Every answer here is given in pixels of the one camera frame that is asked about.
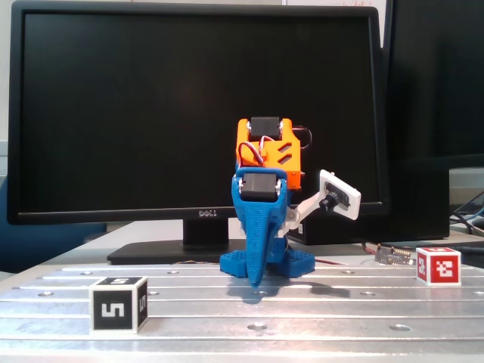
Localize black cube with white markers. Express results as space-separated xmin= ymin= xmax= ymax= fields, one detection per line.
xmin=88 ymin=276 xmax=149 ymax=335

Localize aluminium slotted base plate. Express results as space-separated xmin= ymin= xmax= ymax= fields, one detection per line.
xmin=0 ymin=262 xmax=484 ymax=363

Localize black Dell computer monitor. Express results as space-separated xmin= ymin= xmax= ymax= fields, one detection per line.
xmin=6 ymin=0 xmax=391 ymax=265

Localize small green circuit board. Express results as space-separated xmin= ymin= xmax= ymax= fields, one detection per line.
xmin=374 ymin=245 xmax=414 ymax=266

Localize red cube with white markers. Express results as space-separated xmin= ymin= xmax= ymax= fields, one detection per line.
xmin=415 ymin=247 xmax=462 ymax=285

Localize black cable bundle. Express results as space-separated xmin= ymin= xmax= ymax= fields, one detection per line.
xmin=448 ymin=191 xmax=484 ymax=232

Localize loose red white wires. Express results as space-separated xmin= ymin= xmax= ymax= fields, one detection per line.
xmin=313 ymin=241 xmax=380 ymax=265

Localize orange blue gripper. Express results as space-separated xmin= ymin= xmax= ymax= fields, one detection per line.
xmin=231 ymin=117 xmax=304 ymax=290

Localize white camera mount with camera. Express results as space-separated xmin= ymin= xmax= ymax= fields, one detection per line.
xmin=279 ymin=169 xmax=362 ymax=237

